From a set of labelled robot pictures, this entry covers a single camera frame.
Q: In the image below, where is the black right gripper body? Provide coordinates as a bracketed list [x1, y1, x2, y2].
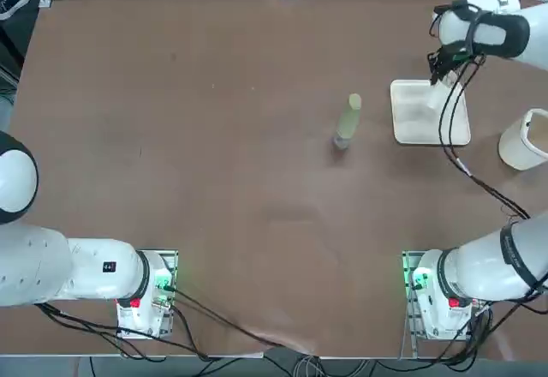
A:
[442, 41, 485, 74]

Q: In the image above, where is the white disposable paper cup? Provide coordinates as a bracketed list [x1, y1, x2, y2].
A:
[426, 72, 458, 113]

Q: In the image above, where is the white square mat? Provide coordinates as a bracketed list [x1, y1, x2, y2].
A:
[390, 79, 472, 147]

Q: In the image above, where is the white plastic bin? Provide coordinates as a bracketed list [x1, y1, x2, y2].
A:
[497, 108, 548, 171]

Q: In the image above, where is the green plastic bottle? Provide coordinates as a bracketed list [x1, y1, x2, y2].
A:
[331, 93, 363, 154]

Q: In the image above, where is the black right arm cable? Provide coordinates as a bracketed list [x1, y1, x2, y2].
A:
[430, 2, 534, 224]

